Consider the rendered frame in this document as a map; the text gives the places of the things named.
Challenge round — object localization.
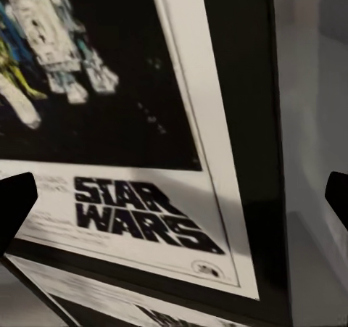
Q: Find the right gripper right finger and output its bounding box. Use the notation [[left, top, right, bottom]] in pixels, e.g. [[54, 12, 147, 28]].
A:
[[325, 171, 348, 230]]

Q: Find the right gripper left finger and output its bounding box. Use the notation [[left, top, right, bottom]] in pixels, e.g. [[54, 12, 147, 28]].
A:
[[0, 172, 38, 259]]

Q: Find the poster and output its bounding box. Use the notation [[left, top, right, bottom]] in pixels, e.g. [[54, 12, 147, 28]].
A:
[[0, 0, 291, 327]]

